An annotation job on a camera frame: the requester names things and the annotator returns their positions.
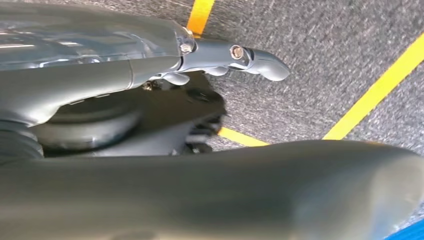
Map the yellow floor tape square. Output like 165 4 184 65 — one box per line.
186 0 424 148

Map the blue metal shelf rack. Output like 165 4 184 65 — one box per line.
384 218 424 240

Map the black robot left foot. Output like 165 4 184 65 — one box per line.
44 71 228 157

